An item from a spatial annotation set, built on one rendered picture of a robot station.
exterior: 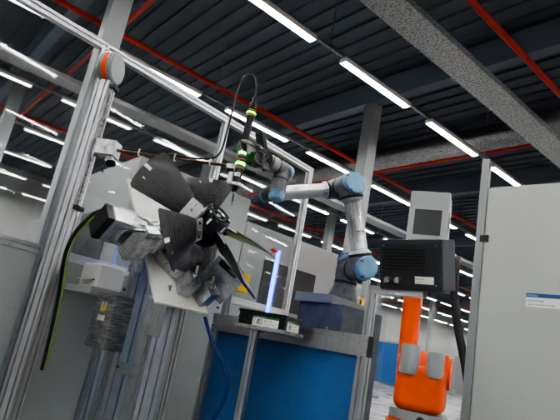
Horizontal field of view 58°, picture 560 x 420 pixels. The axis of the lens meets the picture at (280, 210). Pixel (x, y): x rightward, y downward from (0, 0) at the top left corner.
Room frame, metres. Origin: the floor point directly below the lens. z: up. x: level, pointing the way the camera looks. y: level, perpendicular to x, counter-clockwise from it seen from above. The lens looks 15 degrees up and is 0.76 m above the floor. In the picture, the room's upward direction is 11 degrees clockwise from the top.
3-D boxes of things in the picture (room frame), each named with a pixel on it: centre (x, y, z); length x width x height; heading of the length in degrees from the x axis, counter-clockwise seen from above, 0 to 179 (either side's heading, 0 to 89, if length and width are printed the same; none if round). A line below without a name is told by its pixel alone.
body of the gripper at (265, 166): (2.20, 0.13, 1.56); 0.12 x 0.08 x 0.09; 136
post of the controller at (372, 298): (2.02, -0.42, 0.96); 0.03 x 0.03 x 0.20; 46
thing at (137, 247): (1.92, 0.50, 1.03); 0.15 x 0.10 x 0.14; 46
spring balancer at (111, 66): (2.23, 0.92, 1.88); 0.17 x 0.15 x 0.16; 136
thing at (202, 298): (2.10, 0.23, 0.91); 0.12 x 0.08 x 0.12; 46
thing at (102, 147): (2.22, 0.83, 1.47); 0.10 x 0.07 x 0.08; 81
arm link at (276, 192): (2.33, 0.03, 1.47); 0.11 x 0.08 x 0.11; 20
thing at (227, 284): (2.18, 0.20, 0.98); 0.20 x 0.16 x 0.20; 46
